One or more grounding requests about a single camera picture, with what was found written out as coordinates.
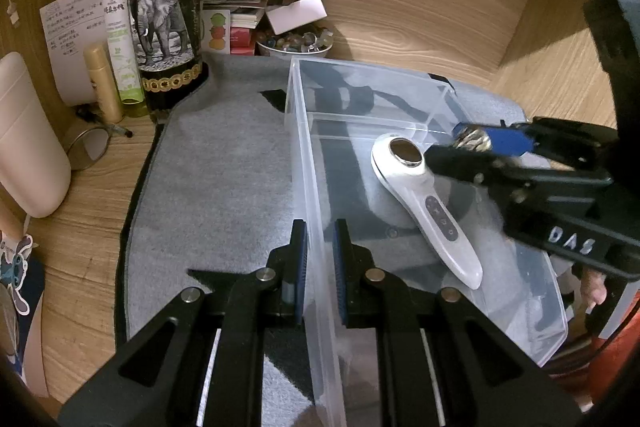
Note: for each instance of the cartoon sticker card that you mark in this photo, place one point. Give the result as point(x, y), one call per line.
point(22, 286)

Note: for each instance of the dark wine bottle elephant label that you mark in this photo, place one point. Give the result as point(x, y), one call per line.
point(170, 63)

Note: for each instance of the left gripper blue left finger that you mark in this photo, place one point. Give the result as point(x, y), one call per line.
point(297, 272)

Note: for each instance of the stack of books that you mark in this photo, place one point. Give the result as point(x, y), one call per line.
point(228, 25)

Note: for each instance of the beige cup with handle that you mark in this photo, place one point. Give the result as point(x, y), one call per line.
point(35, 169)

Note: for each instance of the operator hand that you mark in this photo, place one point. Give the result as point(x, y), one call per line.
point(592, 288)

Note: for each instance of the green white spray bottle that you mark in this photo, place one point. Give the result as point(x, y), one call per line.
point(123, 55)

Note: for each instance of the white handheld massager device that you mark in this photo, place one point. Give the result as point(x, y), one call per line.
point(401, 167)

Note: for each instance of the handwritten white paper note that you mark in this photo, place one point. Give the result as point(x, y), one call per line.
point(69, 26)

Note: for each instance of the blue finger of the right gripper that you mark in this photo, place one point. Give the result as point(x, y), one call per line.
point(502, 141)
point(462, 165)

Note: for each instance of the grey felt mat black letters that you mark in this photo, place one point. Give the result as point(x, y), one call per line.
point(218, 197)

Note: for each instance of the gold lotion tube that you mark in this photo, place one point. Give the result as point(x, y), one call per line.
point(103, 82)

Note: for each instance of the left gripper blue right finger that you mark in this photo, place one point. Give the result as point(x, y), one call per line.
point(340, 241)

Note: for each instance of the clear plastic storage bin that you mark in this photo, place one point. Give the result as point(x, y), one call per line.
point(335, 111)

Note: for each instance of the round hand mirror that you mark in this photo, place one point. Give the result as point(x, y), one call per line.
point(86, 140)

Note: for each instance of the white bowl of stones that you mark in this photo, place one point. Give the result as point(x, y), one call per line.
point(310, 40)

